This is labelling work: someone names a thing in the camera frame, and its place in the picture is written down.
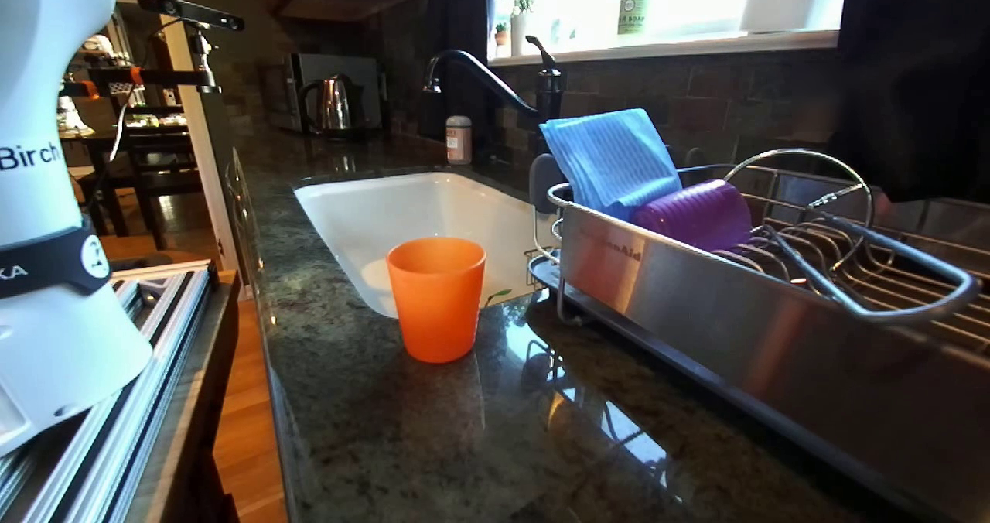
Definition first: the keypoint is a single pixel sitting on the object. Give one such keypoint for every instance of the purple plastic cup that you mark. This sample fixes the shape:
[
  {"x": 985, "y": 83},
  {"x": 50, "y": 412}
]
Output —
[{"x": 700, "y": 213}]

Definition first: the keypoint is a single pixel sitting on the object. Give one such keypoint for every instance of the camera on mount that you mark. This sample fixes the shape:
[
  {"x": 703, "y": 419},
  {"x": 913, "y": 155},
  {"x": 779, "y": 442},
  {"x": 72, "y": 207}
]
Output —
[{"x": 193, "y": 14}]

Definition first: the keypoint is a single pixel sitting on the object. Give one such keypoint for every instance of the white vase with plant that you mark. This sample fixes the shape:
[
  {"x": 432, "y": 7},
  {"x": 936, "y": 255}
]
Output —
[{"x": 519, "y": 24}]

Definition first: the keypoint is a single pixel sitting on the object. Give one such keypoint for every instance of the dark wooden dining table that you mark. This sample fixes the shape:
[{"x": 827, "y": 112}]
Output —
[{"x": 147, "y": 148}]

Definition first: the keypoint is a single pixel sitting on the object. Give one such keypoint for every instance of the dark curtain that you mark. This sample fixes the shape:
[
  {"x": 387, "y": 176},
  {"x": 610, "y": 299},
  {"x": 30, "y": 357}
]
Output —
[{"x": 920, "y": 74}]

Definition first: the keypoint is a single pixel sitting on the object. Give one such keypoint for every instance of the stainless steel dish rack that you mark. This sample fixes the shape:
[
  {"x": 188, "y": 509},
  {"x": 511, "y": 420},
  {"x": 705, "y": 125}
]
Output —
[{"x": 742, "y": 329}]

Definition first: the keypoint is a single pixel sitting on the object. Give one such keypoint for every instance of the small pink soap bottle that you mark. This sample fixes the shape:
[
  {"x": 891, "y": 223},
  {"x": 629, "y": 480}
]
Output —
[{"x": 459, "y": 140}]

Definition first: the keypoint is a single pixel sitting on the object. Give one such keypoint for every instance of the blue paper towel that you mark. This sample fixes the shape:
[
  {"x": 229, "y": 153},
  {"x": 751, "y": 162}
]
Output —
[{"x": 611, "y": 159}]

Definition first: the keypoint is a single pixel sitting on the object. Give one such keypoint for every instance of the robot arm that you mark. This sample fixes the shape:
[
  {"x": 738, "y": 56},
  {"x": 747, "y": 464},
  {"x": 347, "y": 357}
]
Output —
[{"x": 54, "y": 329}]

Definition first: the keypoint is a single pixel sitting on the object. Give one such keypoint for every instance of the white sink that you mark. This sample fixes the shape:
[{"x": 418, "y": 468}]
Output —
[{"x": 402, "y": 213}]

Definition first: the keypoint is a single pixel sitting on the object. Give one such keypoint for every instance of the orange plastic cup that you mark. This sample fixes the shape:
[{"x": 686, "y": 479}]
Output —
[{"x": 437, "y": 299}]

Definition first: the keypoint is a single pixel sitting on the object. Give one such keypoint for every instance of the black tap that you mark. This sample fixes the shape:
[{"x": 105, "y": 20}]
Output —
[{"x": 551, "y": 90}]

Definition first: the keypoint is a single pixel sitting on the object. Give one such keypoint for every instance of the small terracotta pot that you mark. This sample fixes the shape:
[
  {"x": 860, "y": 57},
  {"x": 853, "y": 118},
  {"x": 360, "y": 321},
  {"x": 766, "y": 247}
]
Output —
[{"x": 502, "y": 35}]

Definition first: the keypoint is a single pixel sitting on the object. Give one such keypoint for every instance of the green label soap bottle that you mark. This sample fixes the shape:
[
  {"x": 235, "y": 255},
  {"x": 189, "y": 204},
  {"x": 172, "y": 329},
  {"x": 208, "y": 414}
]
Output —
[{"x": 634, "y": 1}]

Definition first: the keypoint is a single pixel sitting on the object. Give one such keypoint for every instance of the steel kettle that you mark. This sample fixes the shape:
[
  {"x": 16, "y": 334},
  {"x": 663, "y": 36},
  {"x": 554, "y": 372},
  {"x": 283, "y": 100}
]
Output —
[{"x": 332, "y": 105}]

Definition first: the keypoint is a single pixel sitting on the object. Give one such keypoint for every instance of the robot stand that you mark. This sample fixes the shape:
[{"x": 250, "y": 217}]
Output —
[{"x": 166, "y": 353}]

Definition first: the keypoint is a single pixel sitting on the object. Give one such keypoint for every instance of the window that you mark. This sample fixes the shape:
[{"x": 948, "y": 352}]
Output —
[{"x": 696, "y": 1}]

